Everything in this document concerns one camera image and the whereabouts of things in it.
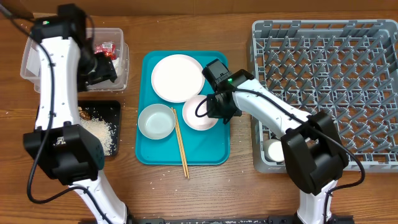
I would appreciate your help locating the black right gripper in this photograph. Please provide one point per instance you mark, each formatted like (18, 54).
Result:
(216, 109)

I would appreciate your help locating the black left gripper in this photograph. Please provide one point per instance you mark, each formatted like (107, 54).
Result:
(107, 72)

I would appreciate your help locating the white napkin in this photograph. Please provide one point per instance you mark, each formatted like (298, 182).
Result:
(117, 65)

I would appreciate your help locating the red snack wrapper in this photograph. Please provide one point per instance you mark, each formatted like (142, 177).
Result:
(108, 48)

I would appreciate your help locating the brown food scrap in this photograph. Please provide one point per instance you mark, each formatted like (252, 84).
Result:
(83, 114)

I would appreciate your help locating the grey-green small bowl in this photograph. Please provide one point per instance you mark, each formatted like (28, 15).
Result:
(156, 121)

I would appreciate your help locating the pile of rice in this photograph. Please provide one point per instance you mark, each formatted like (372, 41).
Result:
(104, 131)

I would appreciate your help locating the white cup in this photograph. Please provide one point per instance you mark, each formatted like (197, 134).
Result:
(273, 150)

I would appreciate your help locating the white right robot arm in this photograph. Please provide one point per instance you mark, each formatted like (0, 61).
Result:
(313, 152)

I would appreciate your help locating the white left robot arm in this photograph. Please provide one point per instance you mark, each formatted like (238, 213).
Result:
(64, 46)

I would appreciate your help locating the black food waste tray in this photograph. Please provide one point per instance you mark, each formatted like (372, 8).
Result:
(85, 129)

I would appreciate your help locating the clear plastic waste bin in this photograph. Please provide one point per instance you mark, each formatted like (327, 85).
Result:
(30, 65)

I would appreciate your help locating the grey dishwasher rack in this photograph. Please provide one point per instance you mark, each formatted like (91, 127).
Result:
(346, 68)

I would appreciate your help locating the wooden chopstick left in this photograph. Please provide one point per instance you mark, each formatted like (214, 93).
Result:
(179, 142)

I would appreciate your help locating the wooden chopstick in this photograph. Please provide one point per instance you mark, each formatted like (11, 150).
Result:
(179, 142)
(184, 156)

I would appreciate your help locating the large white plate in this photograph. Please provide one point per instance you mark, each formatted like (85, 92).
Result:
(177, 78)

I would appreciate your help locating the wooden chopstick right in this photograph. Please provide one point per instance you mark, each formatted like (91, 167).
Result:
(184, 156)

